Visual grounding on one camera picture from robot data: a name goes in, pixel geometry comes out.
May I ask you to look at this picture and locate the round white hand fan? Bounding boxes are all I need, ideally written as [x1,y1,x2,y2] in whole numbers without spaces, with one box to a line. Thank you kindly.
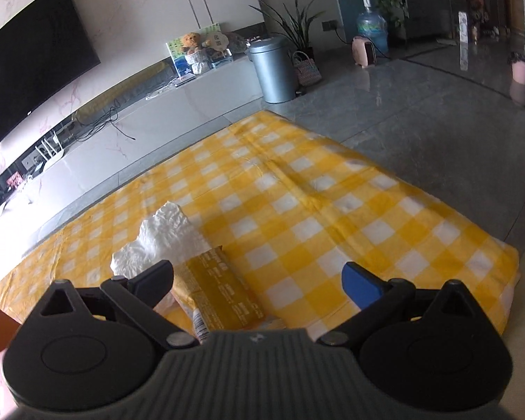
[205,28,228,51]

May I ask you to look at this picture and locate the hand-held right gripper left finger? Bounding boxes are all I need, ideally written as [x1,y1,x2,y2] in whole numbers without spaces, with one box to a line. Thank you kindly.
[35,259,200,351]

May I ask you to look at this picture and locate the white router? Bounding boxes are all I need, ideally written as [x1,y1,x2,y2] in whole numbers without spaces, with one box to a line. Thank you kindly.
[35,135,66,170]

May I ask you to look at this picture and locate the black cables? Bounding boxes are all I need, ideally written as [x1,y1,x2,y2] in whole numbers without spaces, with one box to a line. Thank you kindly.
[72,105,136,141]

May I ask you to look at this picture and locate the brown teddy bear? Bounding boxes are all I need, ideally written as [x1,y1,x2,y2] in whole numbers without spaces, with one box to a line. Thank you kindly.
[180,32,203,55]

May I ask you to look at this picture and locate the white marble television console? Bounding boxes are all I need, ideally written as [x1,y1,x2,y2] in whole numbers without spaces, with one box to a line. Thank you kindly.
[0,55,265,228]

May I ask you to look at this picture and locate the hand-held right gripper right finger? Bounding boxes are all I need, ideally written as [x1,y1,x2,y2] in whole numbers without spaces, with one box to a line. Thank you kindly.
[315,261,487,348]

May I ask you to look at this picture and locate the yellow checkered tablecloth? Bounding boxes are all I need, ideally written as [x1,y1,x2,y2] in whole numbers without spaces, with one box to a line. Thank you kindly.
[0,111,521,337]

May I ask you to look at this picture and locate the long-leaf green plant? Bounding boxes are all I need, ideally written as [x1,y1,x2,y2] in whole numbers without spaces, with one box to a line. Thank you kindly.
[249,0,329,60]

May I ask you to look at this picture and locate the grey metal trash can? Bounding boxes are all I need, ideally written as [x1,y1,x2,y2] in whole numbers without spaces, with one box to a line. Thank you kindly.
[246,37,298,104]

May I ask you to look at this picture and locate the yellow label tissue packet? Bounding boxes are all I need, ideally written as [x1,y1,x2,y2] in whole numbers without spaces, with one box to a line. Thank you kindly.
[173,246,287,343]

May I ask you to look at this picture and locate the pink space heater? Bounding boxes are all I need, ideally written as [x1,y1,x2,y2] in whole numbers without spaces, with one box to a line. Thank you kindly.
[352,36,377,69]

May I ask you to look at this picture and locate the white towel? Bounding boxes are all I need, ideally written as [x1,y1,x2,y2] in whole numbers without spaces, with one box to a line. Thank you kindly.
[111,202,213,311]

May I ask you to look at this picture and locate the pink flower pot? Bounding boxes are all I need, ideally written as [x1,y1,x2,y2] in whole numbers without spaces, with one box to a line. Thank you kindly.
[510,52,525,84]

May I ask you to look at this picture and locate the colourful painting board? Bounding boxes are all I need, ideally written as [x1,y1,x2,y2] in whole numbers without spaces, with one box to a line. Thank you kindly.
[165,22,228,80]

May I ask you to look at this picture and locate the blue water jug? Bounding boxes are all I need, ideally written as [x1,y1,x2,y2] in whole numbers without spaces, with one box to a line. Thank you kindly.
[356,0,388,53]

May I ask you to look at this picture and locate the dark cabinet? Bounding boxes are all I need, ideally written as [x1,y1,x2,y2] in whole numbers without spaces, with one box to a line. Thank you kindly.
[396,0,460,40]

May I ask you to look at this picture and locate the black curved television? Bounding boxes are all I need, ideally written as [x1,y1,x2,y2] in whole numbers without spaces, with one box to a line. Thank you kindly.
[0,0,101,158]

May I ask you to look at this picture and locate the woven basket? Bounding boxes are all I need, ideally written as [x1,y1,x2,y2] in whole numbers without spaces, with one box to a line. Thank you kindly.
[292,50,322,87]

